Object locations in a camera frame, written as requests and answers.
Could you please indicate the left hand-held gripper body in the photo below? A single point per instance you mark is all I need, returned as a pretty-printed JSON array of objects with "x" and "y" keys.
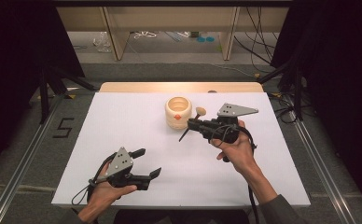
[{"x": 120, "y": 161}]

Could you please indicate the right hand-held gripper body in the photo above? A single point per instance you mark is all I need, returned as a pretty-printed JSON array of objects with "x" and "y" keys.
[{"x": 224, "y": 130}]

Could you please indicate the black makeup brush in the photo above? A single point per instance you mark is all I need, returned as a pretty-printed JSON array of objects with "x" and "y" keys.
[{"x": 201, "y": 111}]

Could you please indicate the cream ribbed cup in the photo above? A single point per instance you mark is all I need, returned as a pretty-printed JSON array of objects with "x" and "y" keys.
[{"x": 177, "y": 121}]

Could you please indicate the person's right hand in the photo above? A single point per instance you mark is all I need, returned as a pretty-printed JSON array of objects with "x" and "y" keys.
[{"x": 239, "y": 152}]

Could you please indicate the person's left hand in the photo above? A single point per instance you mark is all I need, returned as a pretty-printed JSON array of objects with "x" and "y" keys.
[{"x": 103, "y": 196}]

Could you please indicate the white table board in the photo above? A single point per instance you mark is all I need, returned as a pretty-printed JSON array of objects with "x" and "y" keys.
[{"x": 176, "y": 174}]

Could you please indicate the blue discs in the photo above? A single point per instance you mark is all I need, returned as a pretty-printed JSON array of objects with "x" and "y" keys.
[{"x": 205, "y": 39}]

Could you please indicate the black metal stand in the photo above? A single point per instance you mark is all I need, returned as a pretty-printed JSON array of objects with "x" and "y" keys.
[
  {"x": 44, "y": 93},
  {"x": 298, "y": 90}
]

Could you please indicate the light wooden shelf unit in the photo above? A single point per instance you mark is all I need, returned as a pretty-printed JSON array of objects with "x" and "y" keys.
[{"x": 169, "y": 18}]

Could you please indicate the clear plastic bag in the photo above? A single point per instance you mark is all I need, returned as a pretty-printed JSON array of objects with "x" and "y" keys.
[{"x": 102, "y": 42}]

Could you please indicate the black curtain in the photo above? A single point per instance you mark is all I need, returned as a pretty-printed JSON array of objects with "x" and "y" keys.
[
  {"x": 341, "y": 77},
  {"x": 11, "y": 62}
]

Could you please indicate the aluminium floor rail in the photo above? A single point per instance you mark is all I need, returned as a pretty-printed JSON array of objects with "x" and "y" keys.
[
  {"x": 23, "y": 161},
  {"x": 319, "y": 161}
]

